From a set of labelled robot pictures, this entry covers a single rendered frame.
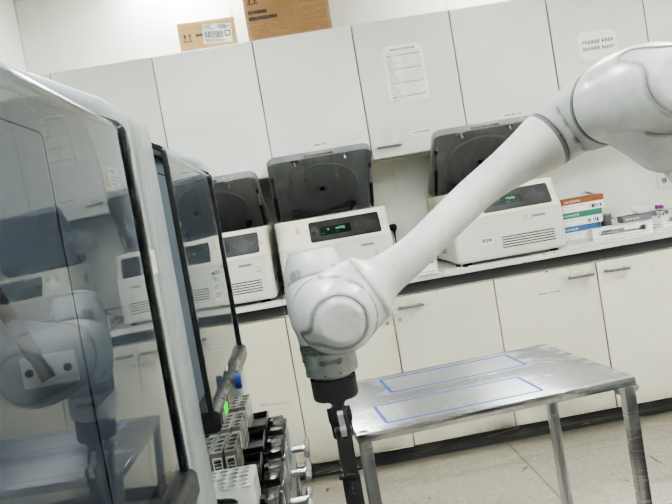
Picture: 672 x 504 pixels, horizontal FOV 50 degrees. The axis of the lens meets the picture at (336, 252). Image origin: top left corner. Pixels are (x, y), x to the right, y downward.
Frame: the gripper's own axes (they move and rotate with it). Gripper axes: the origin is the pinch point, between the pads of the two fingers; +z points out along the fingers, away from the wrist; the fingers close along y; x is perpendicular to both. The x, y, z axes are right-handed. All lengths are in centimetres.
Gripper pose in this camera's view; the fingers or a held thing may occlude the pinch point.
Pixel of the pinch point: (354, 494)
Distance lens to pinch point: 126.5
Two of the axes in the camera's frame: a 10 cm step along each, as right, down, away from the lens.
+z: 1.7, 9.8, 0.6
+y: 0.6, 0.5, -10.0
